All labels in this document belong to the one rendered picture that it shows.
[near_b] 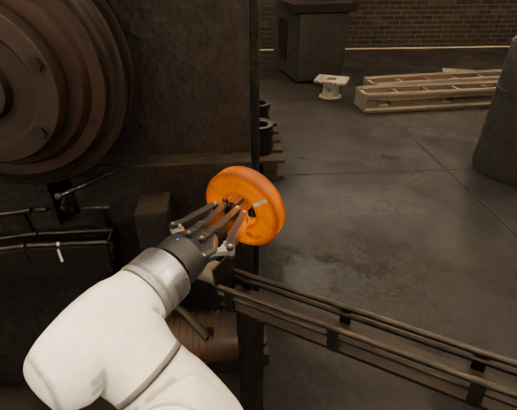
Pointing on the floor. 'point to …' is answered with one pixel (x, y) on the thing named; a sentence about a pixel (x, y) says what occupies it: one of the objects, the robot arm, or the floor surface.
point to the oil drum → (509, 120)
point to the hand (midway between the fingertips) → (243, 199)
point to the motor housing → (178, 325)
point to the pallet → (269, 161)
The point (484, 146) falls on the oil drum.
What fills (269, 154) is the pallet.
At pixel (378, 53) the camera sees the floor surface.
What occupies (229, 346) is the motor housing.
